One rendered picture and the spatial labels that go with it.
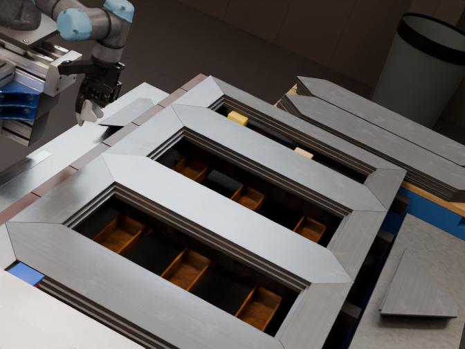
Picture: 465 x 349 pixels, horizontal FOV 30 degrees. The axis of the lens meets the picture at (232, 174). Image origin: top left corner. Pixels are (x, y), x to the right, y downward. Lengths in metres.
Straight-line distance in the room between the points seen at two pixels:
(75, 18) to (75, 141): 0.69
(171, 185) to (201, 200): 0.09
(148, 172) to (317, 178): 0.56
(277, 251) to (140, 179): 0.40
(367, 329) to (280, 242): 0.31
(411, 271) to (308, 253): 0.38
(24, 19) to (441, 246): 1.42
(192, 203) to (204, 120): 0.49
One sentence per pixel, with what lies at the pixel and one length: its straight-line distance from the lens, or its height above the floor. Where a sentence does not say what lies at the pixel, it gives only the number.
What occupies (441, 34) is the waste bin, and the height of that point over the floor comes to 0.59.
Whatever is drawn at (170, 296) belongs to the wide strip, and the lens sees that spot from 1.92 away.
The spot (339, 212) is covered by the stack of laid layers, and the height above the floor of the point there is 0.83.
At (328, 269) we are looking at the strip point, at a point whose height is 0.85.
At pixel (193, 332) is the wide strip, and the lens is 1.85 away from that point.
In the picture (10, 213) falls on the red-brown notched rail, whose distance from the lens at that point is 2.06.
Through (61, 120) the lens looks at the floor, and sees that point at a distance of 4.21.
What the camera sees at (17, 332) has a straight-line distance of 1.39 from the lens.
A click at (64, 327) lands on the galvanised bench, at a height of 1.05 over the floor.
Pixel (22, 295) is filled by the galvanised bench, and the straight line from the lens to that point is 1.50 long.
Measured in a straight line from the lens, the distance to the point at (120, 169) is 2.29.
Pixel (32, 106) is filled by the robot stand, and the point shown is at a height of 0.86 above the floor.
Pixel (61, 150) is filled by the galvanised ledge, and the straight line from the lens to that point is 2.63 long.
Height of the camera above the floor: 2.01
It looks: 28 degrees down
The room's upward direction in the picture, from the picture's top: 21 degrees clockwise
